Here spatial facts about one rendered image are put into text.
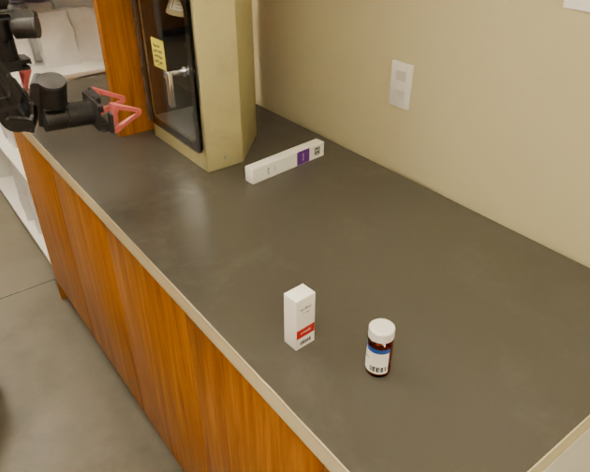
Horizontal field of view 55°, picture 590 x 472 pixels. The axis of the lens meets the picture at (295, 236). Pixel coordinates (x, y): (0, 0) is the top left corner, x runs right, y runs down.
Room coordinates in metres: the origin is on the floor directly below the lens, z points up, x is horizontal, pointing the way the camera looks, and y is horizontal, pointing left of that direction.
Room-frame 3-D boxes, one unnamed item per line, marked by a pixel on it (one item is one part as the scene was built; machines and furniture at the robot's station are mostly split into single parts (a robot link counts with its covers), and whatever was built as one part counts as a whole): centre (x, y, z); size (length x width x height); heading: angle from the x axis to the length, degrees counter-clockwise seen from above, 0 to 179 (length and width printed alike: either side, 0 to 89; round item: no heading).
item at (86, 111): (1.23, 0.48, 1.16); 0.10 x 0.07 x 0.07; 35
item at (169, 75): (1.38, 0.29, 1.17); 0.05 x 0.03 x 0.10; 127
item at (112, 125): (1.24, 0.40, 1.15); 0.09 x 0.07 x 0.07; 125
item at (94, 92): (1.30, 0.44, 1.15); 0.09 x 0.07 x 0.07; 125
